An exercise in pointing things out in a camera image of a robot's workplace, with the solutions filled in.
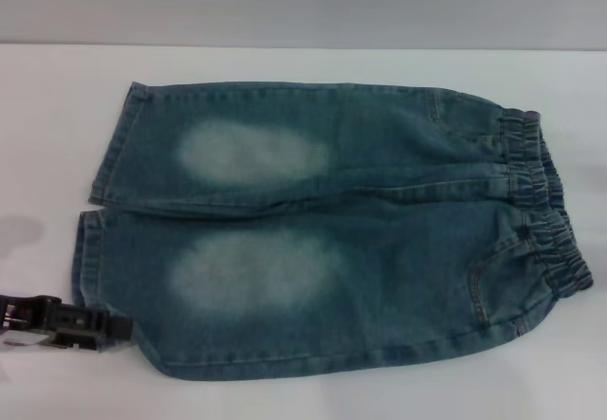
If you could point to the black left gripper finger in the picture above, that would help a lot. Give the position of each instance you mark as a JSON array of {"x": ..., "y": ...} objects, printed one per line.
[
  {"x": 76, "y": 341},
  {"x": 85, "y": 320}
]

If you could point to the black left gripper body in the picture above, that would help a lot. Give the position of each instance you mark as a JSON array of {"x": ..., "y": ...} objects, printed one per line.
[{"x": 23, "y": 315}]

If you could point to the blue denim shorts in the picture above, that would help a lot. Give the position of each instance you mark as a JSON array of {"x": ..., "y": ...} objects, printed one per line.
[{"x": 379, "y": 230}]

